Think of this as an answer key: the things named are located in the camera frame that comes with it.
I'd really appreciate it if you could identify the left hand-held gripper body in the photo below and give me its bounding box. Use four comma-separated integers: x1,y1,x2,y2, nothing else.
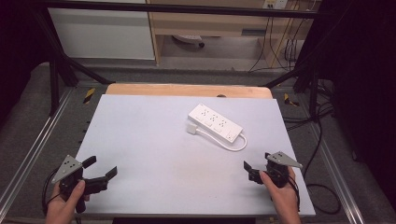
50,154,109,215

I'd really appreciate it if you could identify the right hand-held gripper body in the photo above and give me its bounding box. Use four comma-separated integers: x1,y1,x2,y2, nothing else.
248,151,304,189

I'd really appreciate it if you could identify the person's right hand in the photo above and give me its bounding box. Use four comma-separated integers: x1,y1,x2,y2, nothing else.
259,167,303,224

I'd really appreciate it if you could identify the person's left hand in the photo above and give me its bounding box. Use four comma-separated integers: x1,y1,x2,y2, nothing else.
45,179,92,224

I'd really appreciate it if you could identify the white board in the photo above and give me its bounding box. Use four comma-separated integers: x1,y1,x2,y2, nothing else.
74,93,317,217

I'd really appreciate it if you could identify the white power strip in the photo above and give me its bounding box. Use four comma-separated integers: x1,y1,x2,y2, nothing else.
187,103,245,145

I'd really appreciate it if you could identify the wooden table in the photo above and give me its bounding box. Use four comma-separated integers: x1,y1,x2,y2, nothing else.
105,82,274,100

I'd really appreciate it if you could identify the black curtain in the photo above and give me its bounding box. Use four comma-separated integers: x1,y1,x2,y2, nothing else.
311,0,396,200
0,0,60,125

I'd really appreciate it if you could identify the white cabinet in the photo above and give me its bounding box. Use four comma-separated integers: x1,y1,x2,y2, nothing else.
47,0,156,61

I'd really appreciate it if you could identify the white chair base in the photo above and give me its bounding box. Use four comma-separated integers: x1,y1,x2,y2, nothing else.
172,34,206,49

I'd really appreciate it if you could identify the wooden shelf unit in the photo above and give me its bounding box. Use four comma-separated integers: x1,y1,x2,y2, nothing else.
146,0,317,67

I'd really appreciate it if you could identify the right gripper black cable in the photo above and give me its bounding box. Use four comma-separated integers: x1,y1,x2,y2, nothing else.
288,175,302,213

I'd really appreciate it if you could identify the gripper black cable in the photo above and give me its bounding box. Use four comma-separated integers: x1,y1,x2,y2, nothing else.
41,168,62,217
288,175,302,213

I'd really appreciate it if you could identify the white power strip cable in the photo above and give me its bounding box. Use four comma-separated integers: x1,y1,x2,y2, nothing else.
195,128,248,153

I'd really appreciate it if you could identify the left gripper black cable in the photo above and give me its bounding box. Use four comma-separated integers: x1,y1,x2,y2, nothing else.
41,168,62,217

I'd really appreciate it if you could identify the aluminium rail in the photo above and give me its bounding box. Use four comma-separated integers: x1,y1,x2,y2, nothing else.
310,122,366,224
0,88,75,213

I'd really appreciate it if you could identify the black floor cable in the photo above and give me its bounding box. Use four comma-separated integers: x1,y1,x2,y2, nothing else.
281,92,343,216

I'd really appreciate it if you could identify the bundle of hanging cables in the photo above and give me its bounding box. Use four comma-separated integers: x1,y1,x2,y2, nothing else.
247,8,311,74

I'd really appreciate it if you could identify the white wall socket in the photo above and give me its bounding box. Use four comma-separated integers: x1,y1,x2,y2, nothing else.
262,0,290,10

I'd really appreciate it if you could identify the black metal frame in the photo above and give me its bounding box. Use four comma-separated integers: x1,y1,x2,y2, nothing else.
30,0,331,118

